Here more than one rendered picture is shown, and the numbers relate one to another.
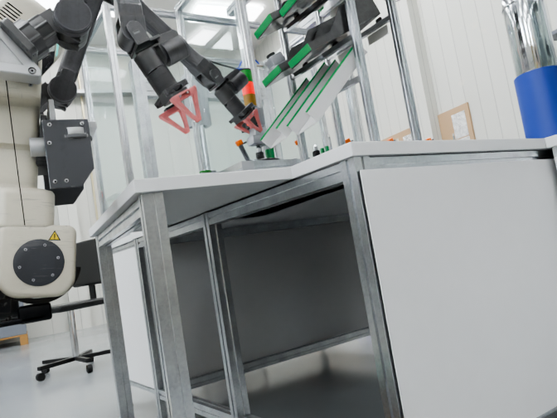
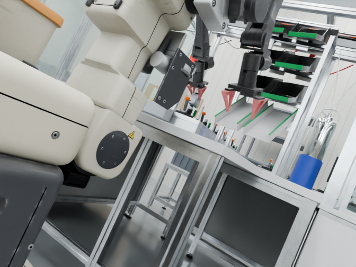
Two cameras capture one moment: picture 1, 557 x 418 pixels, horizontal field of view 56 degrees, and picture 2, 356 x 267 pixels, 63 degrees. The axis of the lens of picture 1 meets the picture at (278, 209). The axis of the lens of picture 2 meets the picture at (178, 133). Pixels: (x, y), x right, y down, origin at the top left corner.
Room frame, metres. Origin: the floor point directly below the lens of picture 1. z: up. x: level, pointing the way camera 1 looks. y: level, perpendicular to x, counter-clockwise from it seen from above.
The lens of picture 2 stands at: (0.43, 0.78, 0.79)
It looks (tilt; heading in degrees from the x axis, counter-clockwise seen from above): 3 degrees up; 332
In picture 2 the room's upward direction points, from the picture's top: 25 degrees clockwise
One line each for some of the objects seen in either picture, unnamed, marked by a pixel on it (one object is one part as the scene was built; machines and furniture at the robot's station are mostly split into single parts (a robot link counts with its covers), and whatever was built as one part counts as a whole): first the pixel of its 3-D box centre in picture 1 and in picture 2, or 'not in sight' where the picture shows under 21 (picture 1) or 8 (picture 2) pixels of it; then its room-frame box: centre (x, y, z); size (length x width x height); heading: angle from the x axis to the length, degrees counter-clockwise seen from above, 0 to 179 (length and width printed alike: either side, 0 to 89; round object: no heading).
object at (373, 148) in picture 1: (360, 193); (203, 153); (2.07, -0.33, 0.84); 1.50 x 1.41 x 0.03; 34
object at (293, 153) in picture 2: not in sight; (311, 108); (2.06, -1.12, 1.56); 0.04 x 0.04 x 1.39; 34
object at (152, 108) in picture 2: not in sight; (151, 107); (1.77, 0.26, 0.93); 0.21 x 0.07 x 0.06; 34
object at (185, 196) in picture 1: (220, 203); (170, 134); (1.62, 0.18, 0.84); 0.90 x 0.70 x 0.03; 27
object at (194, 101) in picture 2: (259, 135); (195, 99); (1.83, 0.02, 1.09); 0.08 x 0.04 x 0.07; 123
